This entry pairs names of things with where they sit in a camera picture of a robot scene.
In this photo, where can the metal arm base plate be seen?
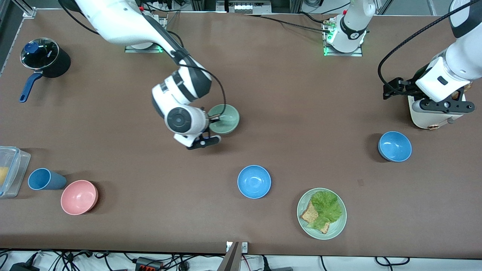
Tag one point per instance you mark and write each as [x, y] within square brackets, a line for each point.
[342, 54]
[150, 49]

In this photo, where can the glass lid blue knob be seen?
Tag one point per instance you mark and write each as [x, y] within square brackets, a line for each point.
[45, 52]

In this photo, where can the brown toast slice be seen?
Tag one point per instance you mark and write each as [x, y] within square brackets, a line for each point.
[309, 216]

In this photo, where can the silver equipment box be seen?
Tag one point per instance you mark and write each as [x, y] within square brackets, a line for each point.
[248, 6]

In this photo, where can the blue plastic bowl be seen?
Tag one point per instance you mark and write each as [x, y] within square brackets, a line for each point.
[254, 182]
[395, 146]

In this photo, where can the yellow food block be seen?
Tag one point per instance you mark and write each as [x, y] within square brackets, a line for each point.
[3, 176]

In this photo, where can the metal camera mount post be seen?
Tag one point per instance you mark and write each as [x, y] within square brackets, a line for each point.
[231, 259]

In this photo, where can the black red power strip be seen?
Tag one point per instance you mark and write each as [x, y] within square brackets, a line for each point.
[148, 265]

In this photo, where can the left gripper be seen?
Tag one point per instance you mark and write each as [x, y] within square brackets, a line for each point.
[411, 84]

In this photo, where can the black power adapter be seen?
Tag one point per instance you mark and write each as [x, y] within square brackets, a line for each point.
[22, 268]

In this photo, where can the pink plastic bowl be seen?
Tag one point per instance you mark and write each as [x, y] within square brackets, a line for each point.
[79, 197]

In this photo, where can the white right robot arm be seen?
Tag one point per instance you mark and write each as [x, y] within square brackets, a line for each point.
[120, 22]

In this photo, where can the blue plastic cup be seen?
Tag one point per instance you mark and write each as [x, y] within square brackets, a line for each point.
[39, 178]

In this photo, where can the green plastic bowl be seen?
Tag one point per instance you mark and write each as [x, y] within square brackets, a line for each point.
[229, 120]

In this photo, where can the green round plate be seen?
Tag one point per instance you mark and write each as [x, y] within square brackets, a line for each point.
[335, 229]

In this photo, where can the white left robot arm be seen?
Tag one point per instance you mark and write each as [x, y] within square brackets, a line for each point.
[467, 56]

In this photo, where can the brown bread slice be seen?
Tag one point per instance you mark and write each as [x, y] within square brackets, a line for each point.
[468, 87]

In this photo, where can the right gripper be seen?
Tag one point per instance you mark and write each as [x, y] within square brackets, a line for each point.
[208, 121]

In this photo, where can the clear plastic food container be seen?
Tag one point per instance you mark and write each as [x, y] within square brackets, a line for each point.
[17, 169]

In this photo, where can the green lettuce leaf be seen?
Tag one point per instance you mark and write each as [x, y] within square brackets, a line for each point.
[327, 207]

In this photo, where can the white toaster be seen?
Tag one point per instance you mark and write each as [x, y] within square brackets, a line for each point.
[425, 122]

